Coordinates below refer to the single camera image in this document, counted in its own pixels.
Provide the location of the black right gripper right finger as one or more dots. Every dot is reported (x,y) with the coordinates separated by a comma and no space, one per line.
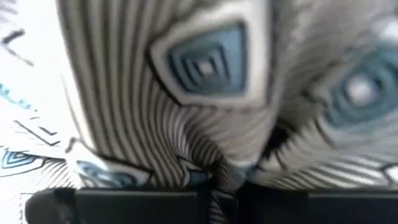
(270,208)

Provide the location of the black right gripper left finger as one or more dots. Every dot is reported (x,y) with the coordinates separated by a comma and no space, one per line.
(206,205)

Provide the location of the navy white striped fabric basket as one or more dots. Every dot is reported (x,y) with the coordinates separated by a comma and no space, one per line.
(124,93)

